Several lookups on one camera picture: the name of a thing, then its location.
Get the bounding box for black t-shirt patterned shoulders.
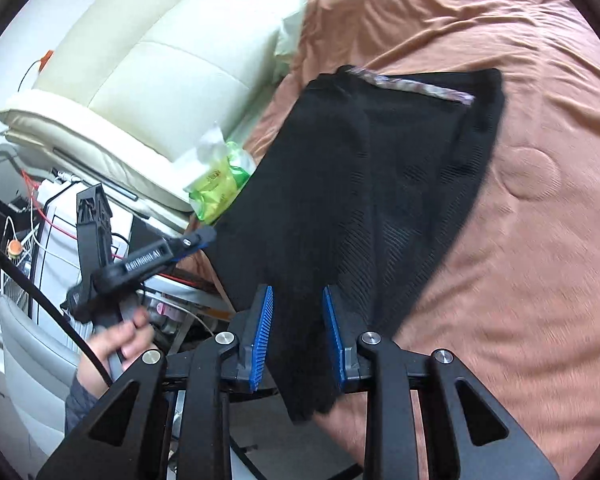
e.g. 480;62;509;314
206;66;505;422

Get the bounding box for person left hand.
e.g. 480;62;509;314
76;307;155;399

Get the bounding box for white bedside clutter shelf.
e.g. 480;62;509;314
0;143;227;468

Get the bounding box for green tissue pack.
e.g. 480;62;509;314
182;125;257;224

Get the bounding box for cream leather headboard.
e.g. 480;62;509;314
0;0;308;222

